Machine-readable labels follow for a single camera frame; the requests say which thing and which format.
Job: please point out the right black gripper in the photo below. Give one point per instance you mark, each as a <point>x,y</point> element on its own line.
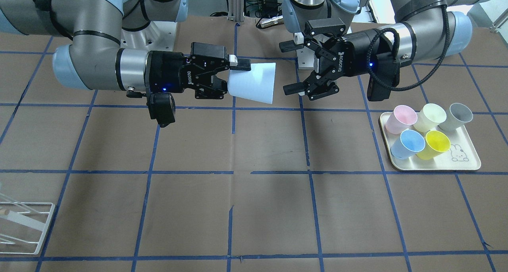
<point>168,71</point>

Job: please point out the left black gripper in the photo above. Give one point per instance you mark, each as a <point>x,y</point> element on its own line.
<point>354,54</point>

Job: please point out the light blue plastic cup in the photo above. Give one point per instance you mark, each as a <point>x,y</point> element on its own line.
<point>256,84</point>

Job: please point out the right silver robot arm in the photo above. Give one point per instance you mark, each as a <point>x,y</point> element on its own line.
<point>98,59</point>

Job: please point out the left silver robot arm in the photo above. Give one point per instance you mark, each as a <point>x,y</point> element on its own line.
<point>423,30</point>

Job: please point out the pink plastic cup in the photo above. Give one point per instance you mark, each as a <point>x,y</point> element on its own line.
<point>401,118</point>

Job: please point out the blue plastic cup on tray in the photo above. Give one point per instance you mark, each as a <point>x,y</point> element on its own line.
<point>407,144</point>

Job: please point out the pale green plastic cup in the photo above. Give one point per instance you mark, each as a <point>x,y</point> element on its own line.
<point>430,116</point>

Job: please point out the yellow plastic cup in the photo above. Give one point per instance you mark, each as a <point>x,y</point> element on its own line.
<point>436,143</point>

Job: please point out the grey plastic cup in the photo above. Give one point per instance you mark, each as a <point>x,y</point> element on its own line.
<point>457,115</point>

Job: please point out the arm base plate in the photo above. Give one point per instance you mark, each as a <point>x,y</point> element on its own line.
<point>305,56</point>
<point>158,35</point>

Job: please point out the aluminium frame post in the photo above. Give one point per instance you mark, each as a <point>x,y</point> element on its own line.
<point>235,11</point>

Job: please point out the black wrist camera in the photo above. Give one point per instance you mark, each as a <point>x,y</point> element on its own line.
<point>161,108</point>

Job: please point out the white wire cup rack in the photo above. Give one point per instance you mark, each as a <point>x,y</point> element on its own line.
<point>24,225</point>

